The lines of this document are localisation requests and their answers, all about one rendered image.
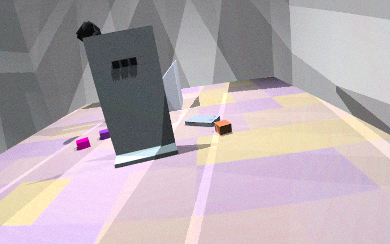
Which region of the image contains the grey panel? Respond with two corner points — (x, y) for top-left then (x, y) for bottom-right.
(82, 26), (178, 168)

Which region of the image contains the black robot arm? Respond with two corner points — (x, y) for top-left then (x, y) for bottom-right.
(76, 21), (101, 41)

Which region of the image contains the purple cube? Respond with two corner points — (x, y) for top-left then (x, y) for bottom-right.
(99, 129), (110, 140)

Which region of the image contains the magenta block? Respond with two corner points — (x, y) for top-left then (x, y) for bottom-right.
(76, 137), (91, 151)

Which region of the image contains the small brown block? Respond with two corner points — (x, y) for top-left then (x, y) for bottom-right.
(214, 120), (232, 135)

